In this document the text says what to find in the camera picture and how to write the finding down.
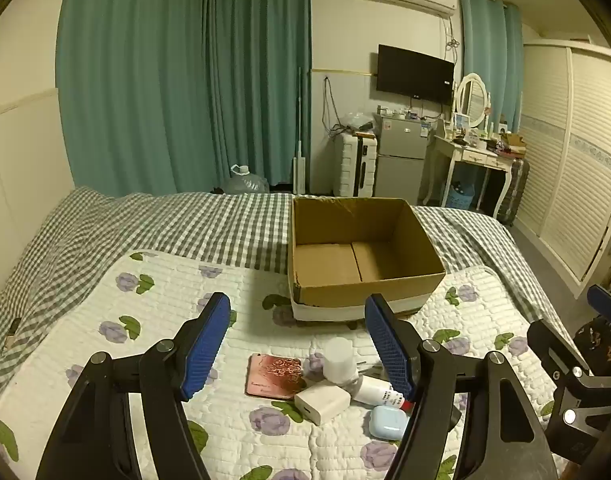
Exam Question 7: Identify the white dressing table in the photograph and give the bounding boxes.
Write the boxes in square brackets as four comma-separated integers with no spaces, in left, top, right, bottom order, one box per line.
[425,132,519,218]

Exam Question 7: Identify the cream louvred wardrobe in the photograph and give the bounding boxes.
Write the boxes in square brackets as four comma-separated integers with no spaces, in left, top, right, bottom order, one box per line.
[515,39,611,296]

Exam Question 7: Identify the pink floral phone case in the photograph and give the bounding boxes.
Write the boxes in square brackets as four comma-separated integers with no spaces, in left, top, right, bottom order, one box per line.
[246,353,304,400]

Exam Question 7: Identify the white ribbed suitcase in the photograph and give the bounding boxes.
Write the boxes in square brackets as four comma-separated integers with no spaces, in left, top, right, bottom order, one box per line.
[334,132,379,197]

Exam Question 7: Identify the dark patterned clothing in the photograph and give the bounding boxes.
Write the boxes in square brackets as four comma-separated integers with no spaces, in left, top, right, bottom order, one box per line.
[575,316,611,377]

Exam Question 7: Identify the white flat mop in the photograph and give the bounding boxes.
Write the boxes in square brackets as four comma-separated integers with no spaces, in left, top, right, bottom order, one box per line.
[292,67,309,195]

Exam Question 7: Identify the narrow teal curtain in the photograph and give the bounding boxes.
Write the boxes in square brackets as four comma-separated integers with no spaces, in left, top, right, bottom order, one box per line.
[203,0,313,193]

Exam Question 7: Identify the white tube with red cap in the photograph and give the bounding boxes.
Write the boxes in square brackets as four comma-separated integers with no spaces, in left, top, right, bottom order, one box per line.
[353,375,415,411]

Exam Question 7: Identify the cardboard box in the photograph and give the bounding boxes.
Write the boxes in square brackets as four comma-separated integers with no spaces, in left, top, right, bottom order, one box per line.
[287,196,447,322]

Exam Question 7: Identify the brown cardboard boxes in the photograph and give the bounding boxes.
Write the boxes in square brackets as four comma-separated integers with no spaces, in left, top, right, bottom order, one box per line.
[495,130,527,157]

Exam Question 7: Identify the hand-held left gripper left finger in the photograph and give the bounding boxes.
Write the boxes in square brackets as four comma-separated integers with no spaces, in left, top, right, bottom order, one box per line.
[36,292,231,480]

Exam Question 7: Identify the blue plastic basket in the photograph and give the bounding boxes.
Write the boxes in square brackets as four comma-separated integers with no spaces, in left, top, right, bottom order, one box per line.
[444,182,475,209]

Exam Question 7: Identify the black wall television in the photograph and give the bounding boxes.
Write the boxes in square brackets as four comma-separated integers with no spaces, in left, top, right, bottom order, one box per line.
[376,44,455,106]

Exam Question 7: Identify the white floral quilted mat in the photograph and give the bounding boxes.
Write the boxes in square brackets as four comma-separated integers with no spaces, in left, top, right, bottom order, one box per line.
[0,250,571,480]

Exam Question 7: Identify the clear water jug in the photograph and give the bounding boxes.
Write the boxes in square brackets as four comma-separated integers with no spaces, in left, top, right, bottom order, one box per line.
[223,164,270,194]

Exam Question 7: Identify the grey checkered bedsheet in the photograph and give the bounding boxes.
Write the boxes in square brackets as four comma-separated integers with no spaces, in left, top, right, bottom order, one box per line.
[0,187,576,411]

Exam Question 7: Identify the light blue earbuds case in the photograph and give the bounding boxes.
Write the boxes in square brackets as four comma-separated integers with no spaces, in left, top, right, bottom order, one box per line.
[369,405,411,442]

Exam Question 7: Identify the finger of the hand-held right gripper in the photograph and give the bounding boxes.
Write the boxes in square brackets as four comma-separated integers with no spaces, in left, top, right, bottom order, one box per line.
[528,319,611,431]
[587,284,611,317]

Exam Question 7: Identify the clear plastic bag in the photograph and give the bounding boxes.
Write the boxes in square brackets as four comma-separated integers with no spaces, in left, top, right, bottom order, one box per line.
[338,111,375,133]

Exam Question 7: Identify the dark suitcase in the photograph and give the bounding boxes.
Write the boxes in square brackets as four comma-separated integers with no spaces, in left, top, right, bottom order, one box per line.
[495,157,530,226]

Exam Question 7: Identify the teal curtain beside wardrobe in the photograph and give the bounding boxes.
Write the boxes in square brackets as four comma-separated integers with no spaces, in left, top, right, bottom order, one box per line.
[458,0,525,133]

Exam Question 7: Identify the wide teal curtain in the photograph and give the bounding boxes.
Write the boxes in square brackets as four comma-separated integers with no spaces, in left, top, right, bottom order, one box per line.
[56,0,216,196]

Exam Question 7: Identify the white cylindrical bottle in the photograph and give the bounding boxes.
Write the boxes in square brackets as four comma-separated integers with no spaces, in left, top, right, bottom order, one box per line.
[323,337,357,383]

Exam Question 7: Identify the black wall cables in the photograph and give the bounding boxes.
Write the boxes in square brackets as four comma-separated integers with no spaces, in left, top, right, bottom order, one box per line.
[321,76,346,137]

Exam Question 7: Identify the white oval vanity mirror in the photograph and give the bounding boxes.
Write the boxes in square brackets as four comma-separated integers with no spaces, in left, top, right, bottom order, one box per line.
[455,73,487,127]

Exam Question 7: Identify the grey two-door fridge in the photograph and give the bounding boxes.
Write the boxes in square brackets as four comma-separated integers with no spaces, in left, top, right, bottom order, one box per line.
[374,112,433,206]

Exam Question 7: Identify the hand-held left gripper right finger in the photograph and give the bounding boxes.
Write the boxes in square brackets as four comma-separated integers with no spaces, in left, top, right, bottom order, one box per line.
[364,294,561,480]

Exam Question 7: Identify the white power charger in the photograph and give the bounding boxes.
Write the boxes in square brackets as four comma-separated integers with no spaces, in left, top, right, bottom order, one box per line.
[294,382,352,427]

